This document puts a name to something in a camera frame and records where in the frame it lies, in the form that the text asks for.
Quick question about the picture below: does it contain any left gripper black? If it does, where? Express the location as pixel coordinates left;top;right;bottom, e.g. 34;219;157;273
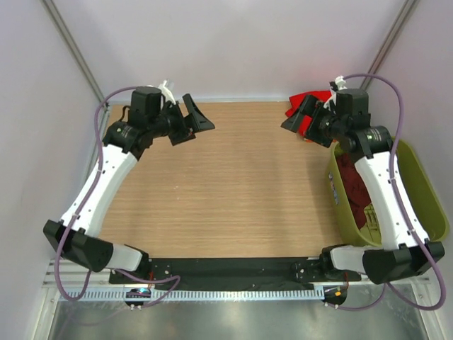
149;94;214;146

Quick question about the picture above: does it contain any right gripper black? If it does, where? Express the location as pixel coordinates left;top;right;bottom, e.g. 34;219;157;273
281;94;347;149

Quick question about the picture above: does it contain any bright red t-shirt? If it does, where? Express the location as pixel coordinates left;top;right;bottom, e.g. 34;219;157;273
280;90;331;139

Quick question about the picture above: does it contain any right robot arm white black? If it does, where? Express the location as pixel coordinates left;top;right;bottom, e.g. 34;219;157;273
281;89;445;284

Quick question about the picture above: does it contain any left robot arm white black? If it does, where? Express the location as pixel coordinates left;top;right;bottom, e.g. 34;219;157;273
43;84;215;283

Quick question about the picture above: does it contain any blue tub label sticker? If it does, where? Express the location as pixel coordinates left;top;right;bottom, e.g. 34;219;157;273
328;171;339;205

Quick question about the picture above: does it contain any dark red t-shirt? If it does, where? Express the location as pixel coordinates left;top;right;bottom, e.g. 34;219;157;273
336;154;371;230

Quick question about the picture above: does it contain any green plastic tub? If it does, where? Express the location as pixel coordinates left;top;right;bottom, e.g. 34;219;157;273
326;140;449;247

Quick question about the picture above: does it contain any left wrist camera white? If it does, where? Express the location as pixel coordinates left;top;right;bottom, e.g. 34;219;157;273
157;79;176;104

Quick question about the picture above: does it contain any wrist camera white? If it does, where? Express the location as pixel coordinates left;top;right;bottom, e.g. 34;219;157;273
157;79;176;104
323;76;347;111

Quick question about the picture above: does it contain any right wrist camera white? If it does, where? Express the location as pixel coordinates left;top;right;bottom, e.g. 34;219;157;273
323;76;347;111

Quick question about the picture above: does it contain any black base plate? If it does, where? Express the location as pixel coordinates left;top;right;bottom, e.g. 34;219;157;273
109;256;362;288

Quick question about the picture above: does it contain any right aluminium corner post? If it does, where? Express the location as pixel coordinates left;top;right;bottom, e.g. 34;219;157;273
367;0;420;74

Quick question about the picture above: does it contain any aluminium corner post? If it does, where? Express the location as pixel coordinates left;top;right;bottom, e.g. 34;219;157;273
42;0;107;103
367;0;420;74

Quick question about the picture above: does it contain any slotted cable duct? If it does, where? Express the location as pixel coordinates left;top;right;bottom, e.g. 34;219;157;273
58;288;325;302

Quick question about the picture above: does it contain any left aluminium corner post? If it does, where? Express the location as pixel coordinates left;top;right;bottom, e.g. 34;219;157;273
42;0;107;103

